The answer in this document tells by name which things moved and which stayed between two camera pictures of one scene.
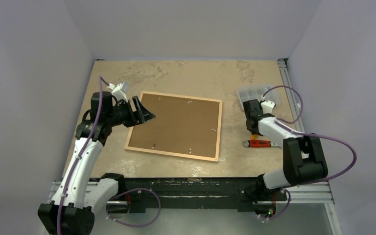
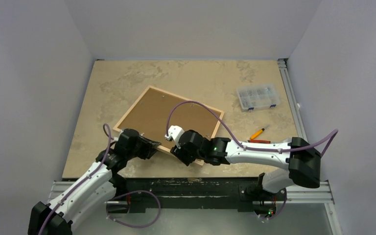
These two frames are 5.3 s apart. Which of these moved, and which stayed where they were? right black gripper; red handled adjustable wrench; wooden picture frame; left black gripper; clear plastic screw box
Moved: right black gripper; left black gripper
Stayed: clear plastic screw box; wooden picture frame; red handled adjustable wrench
